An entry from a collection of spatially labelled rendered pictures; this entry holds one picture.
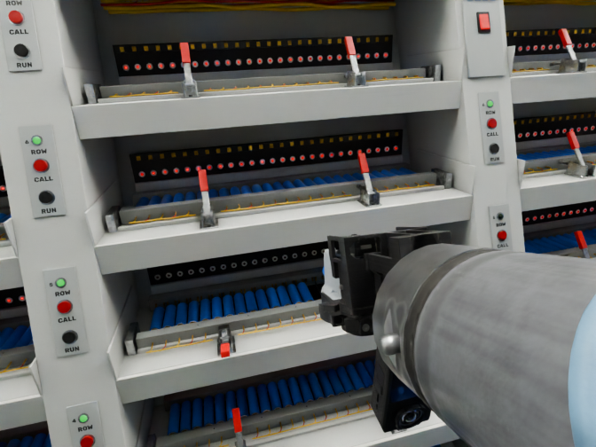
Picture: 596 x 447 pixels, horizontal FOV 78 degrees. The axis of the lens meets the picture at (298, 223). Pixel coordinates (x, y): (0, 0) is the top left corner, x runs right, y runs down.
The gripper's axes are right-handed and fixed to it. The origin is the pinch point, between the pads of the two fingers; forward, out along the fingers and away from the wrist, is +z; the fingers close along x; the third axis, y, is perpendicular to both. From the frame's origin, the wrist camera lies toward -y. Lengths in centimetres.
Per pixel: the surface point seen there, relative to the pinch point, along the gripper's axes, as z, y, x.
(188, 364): 16.0, -10.9, 20.7
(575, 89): 17, 27, -53
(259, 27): 34, 48, 2
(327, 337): 16.2, -10.7, -1.0
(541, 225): 34, 0, -59
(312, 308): 20.7, -6.8, 0.0
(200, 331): 20.4, -7.5, 18.8
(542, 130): 33, 22, -61
